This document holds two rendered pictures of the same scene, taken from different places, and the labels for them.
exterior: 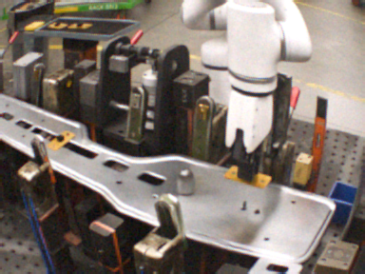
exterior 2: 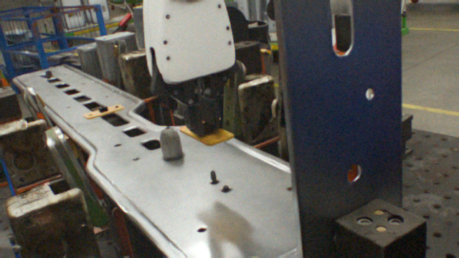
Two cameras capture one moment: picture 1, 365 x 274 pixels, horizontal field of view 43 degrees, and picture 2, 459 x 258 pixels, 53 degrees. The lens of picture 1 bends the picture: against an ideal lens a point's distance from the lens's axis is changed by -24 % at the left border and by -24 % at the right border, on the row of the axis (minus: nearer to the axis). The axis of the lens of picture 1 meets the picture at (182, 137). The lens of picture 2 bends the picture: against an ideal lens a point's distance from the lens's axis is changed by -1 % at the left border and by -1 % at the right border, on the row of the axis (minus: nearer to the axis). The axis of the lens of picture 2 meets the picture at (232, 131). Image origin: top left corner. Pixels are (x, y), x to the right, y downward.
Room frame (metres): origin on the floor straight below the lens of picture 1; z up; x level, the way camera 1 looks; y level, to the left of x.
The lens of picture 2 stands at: (0.36, -0.41, 1.28)
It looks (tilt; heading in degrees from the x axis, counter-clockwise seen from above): 21 degrees down; 29
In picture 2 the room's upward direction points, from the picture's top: 8 degrees counter-clockwise
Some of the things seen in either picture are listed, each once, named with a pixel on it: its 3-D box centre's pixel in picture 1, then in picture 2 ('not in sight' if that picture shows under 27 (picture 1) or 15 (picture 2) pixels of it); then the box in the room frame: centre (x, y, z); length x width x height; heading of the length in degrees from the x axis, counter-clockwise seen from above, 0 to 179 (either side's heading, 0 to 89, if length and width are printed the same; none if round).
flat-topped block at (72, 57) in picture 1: (80, 93); not in sight; (1.48, 0.31, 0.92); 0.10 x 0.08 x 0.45; 59
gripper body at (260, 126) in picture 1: (253, 109); (188, 29); (0.84, -0.11, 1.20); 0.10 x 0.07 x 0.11; 149
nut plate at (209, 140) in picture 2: (248, 175); (204, 129); (0.84, -0.11, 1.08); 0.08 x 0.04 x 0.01; 59
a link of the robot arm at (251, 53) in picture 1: (254, 34); not in sight; (0.84, -0.12, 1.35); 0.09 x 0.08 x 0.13; 94
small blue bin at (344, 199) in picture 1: (341, 205); not in sight; (1.13, -0.48, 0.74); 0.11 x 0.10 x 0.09; 59
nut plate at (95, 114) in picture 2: (60, 139); (103, 110); (1.08, 0.28, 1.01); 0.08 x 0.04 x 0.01; 148
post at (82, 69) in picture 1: (86, 128); not in sight; (1.31, 0.25, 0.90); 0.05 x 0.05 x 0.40; 59
